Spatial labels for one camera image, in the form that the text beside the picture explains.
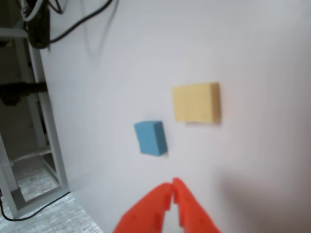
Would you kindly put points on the yellow foam cuboid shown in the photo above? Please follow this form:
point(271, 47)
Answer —
point(194, 102)

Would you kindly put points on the white shelf frame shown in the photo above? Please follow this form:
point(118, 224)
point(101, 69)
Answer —
point(49, 121)

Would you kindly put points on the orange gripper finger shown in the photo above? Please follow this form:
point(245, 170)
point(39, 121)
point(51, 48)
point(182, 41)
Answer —
point(192, 213)
point(143, 213)

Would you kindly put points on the black box device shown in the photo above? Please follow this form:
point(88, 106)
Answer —
point(39, 29)

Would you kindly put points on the blue foam cuboid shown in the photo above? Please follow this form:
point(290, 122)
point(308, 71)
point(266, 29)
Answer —
point(150, 138)

